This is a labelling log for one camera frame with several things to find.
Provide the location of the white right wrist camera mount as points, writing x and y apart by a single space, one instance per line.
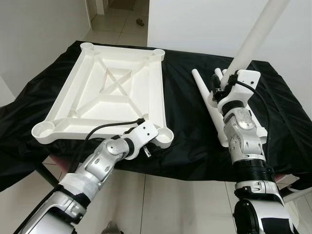
247 78

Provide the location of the white door frame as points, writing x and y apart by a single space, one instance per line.
95 9

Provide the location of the white plastic table top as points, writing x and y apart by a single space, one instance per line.
107 83

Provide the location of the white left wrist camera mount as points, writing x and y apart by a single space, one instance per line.
144 132

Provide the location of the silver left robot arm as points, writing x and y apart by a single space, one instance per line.
97 165

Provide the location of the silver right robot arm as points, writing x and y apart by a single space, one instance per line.
243 131

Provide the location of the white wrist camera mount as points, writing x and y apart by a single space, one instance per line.
144 132
247 78

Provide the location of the black table cloth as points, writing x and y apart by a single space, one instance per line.
190 122

